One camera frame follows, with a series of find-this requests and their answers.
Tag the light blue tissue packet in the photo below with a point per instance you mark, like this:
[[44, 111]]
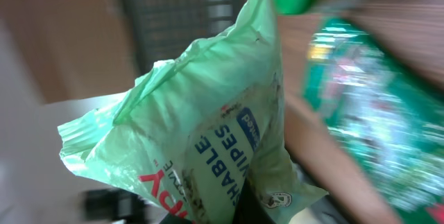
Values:
[[194, 130]]

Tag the green 3M gloves packet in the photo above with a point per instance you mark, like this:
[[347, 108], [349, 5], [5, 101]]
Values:
[[385, 117]]

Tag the grey plastic shopping basket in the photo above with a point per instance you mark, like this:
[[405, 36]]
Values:
[[163, 29]]

